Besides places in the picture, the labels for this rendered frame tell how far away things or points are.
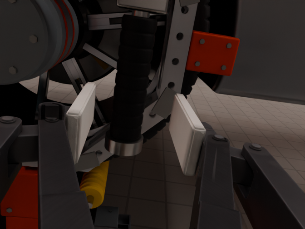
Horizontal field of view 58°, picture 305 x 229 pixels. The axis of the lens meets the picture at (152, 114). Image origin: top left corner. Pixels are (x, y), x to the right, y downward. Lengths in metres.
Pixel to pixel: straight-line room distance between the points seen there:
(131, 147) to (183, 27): 0.27
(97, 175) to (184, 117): 0.51
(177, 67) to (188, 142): 0.37
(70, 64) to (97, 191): 0.28
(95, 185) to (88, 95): 0.46
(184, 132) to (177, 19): 0.35
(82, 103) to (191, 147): 0.07
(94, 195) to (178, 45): 0.36
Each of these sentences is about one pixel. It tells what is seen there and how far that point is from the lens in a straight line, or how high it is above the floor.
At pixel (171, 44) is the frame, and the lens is 0.50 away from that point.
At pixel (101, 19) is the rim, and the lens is 0.61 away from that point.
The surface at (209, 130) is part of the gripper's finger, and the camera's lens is 0.17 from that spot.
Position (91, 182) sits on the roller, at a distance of 0.64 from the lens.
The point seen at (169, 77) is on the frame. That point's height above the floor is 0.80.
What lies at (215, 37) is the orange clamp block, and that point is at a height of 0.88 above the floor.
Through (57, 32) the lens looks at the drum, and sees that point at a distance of 0.41.
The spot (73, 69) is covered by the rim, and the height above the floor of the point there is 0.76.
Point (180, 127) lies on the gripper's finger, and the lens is 0.18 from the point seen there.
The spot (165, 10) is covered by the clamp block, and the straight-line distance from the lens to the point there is 0.28.
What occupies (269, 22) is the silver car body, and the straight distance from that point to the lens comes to 0.72.
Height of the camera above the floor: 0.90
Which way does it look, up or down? 19 degrees down
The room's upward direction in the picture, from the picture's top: 9 degrees clockwise
